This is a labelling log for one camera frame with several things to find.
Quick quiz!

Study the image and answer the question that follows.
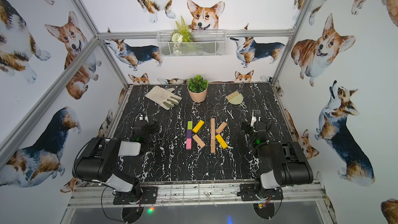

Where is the large yellow block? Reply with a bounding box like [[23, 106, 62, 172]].
[[215, 134, 228, 149]]

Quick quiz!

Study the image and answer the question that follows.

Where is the wooden block numbered twelve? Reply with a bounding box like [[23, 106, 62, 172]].
[[210, 140, 216, 154]]

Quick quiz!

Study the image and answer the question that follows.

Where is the purple block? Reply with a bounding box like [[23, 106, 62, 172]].
[[186, 130, 192, 139]]

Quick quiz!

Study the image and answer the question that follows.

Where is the lime green block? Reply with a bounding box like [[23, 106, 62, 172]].
[[187, 121, 193, 130]]

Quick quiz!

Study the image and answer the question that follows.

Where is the pink block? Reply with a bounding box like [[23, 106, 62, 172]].
[[186, 138, 192, 150]]

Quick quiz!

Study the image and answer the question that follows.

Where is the small yellow block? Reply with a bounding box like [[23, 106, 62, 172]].
[[192, 120, 205, 133]]

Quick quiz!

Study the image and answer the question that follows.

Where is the long wooden block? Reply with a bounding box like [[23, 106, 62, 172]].
[[192, 134, 206, 149]]

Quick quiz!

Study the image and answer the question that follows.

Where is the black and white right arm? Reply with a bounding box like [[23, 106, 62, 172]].
[[241, 120, 314, 189]]

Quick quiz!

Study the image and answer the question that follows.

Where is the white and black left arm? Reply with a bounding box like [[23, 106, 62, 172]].
[[72, 112, 158, 197]]

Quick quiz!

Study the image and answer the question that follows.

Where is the white and green work glove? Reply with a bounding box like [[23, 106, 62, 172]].
[[145, 86, 182, 110]]

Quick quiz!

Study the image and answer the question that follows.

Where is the pink plant pot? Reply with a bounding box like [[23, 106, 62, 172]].
[[188, 89, 207, 103]]

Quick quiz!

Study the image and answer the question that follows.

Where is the green artificial potted plant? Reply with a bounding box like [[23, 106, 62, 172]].
[[188, 75, 208, 93]]

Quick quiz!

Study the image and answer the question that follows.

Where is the fern and white flower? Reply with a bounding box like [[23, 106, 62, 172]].
[[171, 17, 194, 56]]

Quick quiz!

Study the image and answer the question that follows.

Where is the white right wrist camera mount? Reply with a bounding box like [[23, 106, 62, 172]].
[[250, 110, 261, 127]]

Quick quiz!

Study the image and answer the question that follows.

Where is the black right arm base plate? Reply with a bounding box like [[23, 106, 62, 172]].
[[237, 184, 284, 201]]

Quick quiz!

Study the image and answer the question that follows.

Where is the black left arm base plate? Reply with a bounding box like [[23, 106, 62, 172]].
[[113, 187, 159, 205]]

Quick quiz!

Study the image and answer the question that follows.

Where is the aluminium front rail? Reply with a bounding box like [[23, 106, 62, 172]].
[[67, 179, 326, 209]]

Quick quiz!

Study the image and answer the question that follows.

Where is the white wire wall basket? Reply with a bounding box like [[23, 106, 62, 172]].
[[157, 30, 227, 58]]

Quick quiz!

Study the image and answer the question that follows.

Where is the aluminium frame post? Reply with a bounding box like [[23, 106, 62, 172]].
[[55, 0, 130, 88]]

